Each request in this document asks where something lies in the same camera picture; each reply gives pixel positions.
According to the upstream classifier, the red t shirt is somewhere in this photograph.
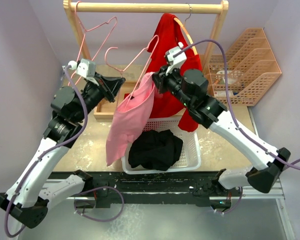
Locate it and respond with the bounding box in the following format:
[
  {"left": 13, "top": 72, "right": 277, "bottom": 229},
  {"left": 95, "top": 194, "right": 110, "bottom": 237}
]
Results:
[{"left": 123, "top": 13, "right": 203, "bottom": 133}]

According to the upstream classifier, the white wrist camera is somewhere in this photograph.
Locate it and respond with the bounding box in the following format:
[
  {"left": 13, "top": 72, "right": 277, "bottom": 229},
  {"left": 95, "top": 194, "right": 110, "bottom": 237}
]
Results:
[
  {"left": 165, "top": 42, "right": 187, "bottom": 76},
  {"left": 67, "top": 58, "right": 96, "bottom": 82}
]

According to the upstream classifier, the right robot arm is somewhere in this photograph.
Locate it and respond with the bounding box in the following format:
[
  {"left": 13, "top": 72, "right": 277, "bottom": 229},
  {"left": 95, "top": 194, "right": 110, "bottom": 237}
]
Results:
[{"left": 152, "top": 66, "right": 291, "bottom": 196}]

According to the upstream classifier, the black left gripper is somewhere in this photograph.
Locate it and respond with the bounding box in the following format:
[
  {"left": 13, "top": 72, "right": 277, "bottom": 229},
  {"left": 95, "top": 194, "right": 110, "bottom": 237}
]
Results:
[{"left": 73, "top": 71, "right": 124, "bottom": 122}]

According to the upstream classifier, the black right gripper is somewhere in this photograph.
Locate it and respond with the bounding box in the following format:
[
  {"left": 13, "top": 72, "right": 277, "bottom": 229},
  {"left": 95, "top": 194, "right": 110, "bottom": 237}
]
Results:
[{"left": 150, "top": 62, "right": 194, "bottom": 109}]

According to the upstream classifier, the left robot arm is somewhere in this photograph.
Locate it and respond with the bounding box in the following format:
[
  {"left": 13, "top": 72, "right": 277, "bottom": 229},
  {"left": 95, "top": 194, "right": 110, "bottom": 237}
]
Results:
[{"left": 0, "top": 73, "right": 126, "bottom": 229}]

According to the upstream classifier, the wooden clothes rack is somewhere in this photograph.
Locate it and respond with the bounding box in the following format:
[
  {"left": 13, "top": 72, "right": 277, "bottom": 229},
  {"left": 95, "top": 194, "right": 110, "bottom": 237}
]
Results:
[{"left": 63, "top": 0, "right": 230, "bottom": 122}]

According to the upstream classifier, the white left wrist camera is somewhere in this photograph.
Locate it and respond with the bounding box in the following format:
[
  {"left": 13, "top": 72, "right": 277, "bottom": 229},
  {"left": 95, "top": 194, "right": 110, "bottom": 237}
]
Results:
[{"left": 67, "top": 58, "right": 96, "bottom": 82}]

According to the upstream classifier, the aluminium rail frame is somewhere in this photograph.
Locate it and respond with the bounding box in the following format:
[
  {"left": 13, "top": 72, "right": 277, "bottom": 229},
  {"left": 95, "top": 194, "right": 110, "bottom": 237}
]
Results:
[{"left": 39, "top": 106, "right": 297, "bottom": 240}]

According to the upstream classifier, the peach plastic file organizer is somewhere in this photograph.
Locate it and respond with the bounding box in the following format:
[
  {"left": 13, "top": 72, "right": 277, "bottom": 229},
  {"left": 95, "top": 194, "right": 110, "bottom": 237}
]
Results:
[{"left": 203, "top": 27, "right": 282, "bottom": 107}]

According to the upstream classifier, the wooden hanger with metal hook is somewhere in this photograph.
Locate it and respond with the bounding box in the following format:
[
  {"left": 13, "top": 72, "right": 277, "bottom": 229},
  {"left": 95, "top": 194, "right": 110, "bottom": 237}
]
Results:
[{"left": 173, "top": 3, "right": 194, "bottom": 45}]

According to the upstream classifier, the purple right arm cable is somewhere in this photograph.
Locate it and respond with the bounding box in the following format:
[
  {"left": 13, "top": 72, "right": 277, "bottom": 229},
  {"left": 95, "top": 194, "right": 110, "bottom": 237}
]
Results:
[{"left": 176, "top": 39, "right": 300, "bottom": 173}]

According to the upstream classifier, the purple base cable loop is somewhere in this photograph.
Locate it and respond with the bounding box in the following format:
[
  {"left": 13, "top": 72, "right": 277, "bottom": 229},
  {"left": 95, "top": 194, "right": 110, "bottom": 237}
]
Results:
[{"left": 73, "top": 184, "right": 126, "bottom": 223}]

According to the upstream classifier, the white box with red logo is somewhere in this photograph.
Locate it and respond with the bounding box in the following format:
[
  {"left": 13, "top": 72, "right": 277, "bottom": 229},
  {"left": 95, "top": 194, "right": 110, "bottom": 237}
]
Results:
[{"left": 213, "top": 90, "right": 234, "bottom": 97}]

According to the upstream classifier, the pink t shirt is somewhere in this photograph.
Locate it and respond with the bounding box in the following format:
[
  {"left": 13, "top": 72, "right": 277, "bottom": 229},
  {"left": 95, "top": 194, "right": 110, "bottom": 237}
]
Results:
[{"left": 105, "top": 72, "right": 156, "bottom": 166}]

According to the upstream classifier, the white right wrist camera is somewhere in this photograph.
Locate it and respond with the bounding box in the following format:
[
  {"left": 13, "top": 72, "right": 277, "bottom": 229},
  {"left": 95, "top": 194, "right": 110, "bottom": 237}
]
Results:
[{"left": 165, "top": 42, "right": 187, "bottom": 76}]

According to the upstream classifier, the black t shirt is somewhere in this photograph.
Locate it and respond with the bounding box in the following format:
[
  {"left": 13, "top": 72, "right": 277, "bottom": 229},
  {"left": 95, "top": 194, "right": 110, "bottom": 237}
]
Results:
[{"left": 128, "top": 129, "right": 184, "bottom": 171}]

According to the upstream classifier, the pink wire hanger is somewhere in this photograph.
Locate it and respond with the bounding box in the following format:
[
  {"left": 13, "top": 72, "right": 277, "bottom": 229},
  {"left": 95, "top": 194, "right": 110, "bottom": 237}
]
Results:
[
  {"left": 67, "top": 0, "right": 118, "bottom": 87},
  {"left": 97, "top": 36, "right": 158, "bottom": 115}
]

